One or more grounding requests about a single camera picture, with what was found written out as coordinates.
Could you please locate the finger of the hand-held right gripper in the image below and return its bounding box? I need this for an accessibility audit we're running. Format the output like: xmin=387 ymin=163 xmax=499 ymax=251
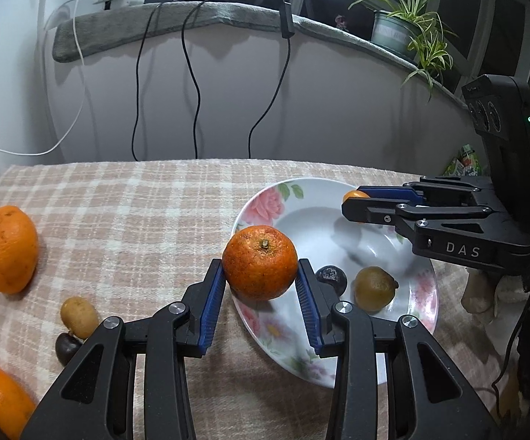
xmin=342 ymin=198 xmax=497 ymax=239
xmin=359 ymin=176 xmax=497 ymax=209

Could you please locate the person's right hand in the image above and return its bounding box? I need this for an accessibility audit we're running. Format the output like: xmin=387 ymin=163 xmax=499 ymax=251
xmin=461 ymin=268 xmax=530 ymax=344

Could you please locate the small dark red fruit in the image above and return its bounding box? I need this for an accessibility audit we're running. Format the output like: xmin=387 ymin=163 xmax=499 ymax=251
xmin=55 ymin=332 xmax=84 ymax=367

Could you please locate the grey windowsill mat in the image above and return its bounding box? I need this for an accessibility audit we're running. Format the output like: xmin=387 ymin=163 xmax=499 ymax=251
xmin=53 ymin=1 xmax=472 ymax=111

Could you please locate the dark purple round fruit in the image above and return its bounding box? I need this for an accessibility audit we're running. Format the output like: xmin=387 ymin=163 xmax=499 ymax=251
xmin=315 ymin=265 xmax=348 ymax=295

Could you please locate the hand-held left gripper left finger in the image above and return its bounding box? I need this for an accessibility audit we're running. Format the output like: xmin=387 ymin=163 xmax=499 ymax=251
xmin=19 ymin=259 xmax=226 ymax=440

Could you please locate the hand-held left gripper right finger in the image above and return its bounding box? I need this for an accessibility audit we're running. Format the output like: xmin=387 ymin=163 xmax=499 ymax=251
xmin=296 ymin=258 xmax=501 ymax=440

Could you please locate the black cable with inline switch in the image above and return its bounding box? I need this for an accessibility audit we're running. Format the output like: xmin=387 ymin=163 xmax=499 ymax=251
xmin=248 ymin=0 xmax=307 ymax=161

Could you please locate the pale green plant pot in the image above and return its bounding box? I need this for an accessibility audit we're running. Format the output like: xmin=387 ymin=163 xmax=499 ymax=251
xmin=370 ymin=9 xmax=420 ymax=58

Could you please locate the white cable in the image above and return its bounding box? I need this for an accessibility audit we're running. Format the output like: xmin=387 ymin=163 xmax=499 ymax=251
xmin=0 ymin=0 xmax=110 ymax=157

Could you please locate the brown-green kiwi fruit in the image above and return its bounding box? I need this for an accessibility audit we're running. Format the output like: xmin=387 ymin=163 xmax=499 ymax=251
xmin=354 ymin=267 xmax=399 ymax=311

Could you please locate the spider plant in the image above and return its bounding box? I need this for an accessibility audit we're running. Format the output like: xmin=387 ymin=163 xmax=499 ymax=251
xmin=345 ymin=0 xmax=458 ymax=102

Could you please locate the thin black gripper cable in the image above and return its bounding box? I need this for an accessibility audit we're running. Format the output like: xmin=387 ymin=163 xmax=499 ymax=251
xmin=491 ymin=238 xmax=530 ymax=422

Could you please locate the small rough-skinned tangerine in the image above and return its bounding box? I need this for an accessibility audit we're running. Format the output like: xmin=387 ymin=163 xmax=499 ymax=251
xmin=222 ymin=225 xmax=299 ymax=302

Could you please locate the pink plaid blanket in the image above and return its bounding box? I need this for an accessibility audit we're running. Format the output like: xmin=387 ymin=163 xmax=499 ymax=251
xmin=0 ymin=159 xmax=522 ymax=440

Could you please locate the small orange kumquat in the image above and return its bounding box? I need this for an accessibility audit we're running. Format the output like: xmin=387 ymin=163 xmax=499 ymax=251
xmin=343 ymin=190 xmax=371 ymax=223

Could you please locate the grey window frame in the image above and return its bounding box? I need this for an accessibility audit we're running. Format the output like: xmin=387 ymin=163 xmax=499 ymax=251
xmin=164 ymin=0 xmax=530 ymax=115

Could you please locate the white floral plate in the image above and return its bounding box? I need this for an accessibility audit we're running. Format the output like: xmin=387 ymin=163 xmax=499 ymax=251
xmin=231 ymin=178 xmax=440 ymax=390

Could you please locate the green snack packet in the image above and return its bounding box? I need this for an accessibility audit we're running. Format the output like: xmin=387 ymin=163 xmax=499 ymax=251
xmin=443 ymin=144 xmax=482 ymax=177

